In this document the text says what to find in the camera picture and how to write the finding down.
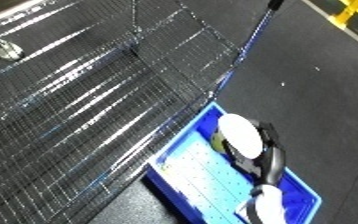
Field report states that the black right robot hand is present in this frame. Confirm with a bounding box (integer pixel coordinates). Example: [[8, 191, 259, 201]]
[[223, 117, 291, 188]]

